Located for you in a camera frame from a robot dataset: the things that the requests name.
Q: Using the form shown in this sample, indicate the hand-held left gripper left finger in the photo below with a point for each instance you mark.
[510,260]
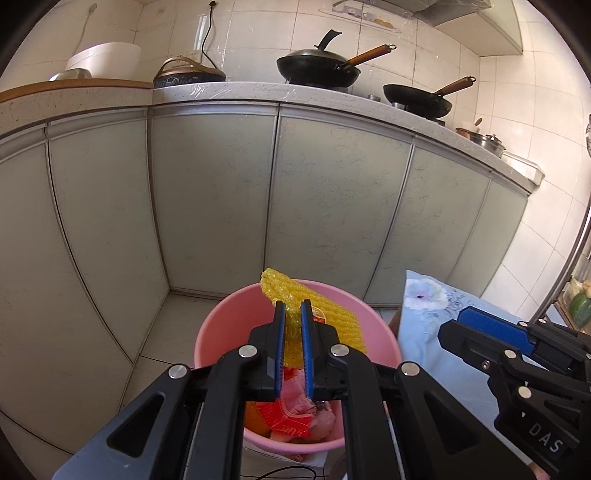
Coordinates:
[279,350]

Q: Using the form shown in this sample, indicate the white tray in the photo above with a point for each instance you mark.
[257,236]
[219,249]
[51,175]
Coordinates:
[526,168]

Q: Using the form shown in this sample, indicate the range hood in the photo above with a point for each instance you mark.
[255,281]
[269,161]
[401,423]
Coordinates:
[480,23]

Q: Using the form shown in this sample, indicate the pink plastic bucket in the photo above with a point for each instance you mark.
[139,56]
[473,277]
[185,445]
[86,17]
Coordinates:
[221,323]

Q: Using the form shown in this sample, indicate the gas stove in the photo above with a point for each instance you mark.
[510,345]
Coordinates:
[436,121]

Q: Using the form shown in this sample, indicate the black wok with spatula inside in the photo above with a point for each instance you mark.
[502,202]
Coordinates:
[318,69]

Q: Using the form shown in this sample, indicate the clear wall shelf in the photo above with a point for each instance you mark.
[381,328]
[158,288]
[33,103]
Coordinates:
[369,18]

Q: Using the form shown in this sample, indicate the grey kitchen cabinet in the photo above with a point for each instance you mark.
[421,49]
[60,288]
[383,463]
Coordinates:
[207,194]

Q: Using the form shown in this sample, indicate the red snack packet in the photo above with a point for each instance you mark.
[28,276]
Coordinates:
[291,415]

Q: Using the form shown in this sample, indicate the black spatula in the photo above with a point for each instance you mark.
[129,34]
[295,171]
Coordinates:
[328,39]

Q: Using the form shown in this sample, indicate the steel bowl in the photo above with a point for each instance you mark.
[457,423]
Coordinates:
[74,74]

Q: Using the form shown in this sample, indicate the blue floral tablecloth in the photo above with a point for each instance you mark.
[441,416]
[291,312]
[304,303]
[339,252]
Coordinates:
[425,332]

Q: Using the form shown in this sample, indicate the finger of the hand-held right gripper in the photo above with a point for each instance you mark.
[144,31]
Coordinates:
[475,346]
[494,325]

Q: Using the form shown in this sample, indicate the white basin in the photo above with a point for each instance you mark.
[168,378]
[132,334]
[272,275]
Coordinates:
[106,60]

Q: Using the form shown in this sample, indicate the dark rice cooker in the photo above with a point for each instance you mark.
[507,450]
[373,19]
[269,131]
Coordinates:
[184,76]

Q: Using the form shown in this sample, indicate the wooden board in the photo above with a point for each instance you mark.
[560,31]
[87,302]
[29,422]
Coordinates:
[69,85]

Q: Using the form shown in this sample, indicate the steel pot with lid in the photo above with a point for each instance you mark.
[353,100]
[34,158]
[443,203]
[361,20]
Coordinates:
[489,144]

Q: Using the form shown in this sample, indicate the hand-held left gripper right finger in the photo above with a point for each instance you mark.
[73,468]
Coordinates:
[308,350]

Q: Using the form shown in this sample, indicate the metal shelf rack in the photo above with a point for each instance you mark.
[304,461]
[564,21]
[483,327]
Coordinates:
[561,277]

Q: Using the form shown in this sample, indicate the yellow foam net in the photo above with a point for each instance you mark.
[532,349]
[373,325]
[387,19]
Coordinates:
[332,318]

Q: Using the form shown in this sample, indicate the green bell pepper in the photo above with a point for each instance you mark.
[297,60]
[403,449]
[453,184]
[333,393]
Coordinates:
[582,309]

